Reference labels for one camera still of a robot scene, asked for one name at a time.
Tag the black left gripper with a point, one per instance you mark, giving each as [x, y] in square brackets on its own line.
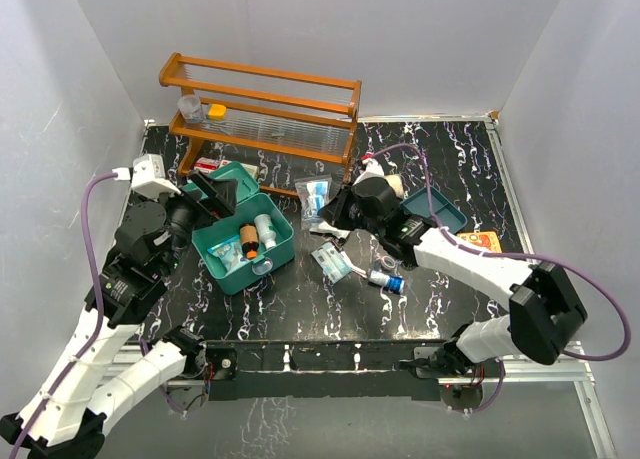
[222, 192]

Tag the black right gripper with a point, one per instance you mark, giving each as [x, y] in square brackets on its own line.
[334, 213]

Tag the bag with blue bandage rolls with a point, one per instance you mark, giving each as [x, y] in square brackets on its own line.
[313, 194]

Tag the brown orange-capped medicine bottle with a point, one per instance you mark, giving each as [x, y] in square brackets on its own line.
[249, 240]

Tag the blue face mask packet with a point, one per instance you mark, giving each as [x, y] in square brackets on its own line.
[332, 262]

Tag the blue white wipes packet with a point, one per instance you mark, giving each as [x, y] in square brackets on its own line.
[230, 253]

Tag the clear green-banded bottle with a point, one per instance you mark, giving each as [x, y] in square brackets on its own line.
[266, 231]

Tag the teal medicine kit box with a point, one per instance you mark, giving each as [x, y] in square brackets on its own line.
[251, 202]

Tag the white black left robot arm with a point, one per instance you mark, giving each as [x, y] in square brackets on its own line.
[75, 408]

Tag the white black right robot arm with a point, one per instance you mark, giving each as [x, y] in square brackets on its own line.
[543, 308]

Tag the red white medicine box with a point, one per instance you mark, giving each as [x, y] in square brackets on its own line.
[206, 165]

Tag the white gauze packet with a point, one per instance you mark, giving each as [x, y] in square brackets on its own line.
[325, 228]

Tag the bag of cotton balls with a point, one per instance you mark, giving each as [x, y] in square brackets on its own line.
[395, 182]

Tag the clear tape roll bag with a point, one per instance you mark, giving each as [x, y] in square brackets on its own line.
[384, 263]

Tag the yellow capped small jar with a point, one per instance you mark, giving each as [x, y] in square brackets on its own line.
[216, 113]

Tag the clear plastic cup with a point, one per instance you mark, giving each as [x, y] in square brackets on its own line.
[191, 109]

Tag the blue white small bottle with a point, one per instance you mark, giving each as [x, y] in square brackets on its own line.
[390, 283]

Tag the orange wooden shelf rack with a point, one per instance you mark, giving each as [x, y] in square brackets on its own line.
[289, 124]

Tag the dark blue divided tray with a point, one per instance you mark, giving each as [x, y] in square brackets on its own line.
[447, 212]

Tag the black metal base bar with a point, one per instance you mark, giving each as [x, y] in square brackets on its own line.
[371, 368]

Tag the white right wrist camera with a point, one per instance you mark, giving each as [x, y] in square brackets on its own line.
[370, 167]

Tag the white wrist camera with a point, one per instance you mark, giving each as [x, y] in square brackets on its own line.
[147, 177]
[370, 167]

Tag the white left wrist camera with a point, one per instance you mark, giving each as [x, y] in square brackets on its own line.
[147, 177]

